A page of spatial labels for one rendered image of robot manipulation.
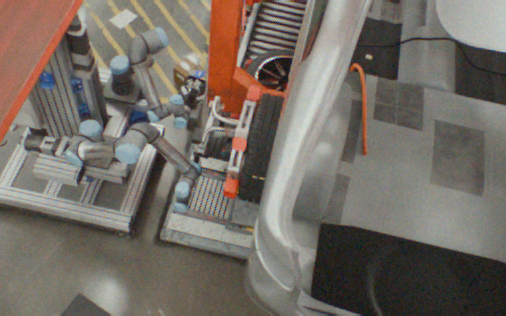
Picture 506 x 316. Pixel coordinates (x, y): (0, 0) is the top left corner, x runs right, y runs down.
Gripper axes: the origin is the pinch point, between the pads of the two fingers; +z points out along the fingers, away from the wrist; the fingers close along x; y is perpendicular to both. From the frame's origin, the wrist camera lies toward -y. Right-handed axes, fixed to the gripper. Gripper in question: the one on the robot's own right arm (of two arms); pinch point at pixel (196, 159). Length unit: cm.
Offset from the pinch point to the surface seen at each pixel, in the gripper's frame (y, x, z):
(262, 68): -35, -21, 114
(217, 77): 3, 3, 63
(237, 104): -20, -12, 63
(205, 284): -83, -19, -44
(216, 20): 52, 6, 63
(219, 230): -75, -19, -6
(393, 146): 21, -110, 26
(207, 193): -77, -3, 21
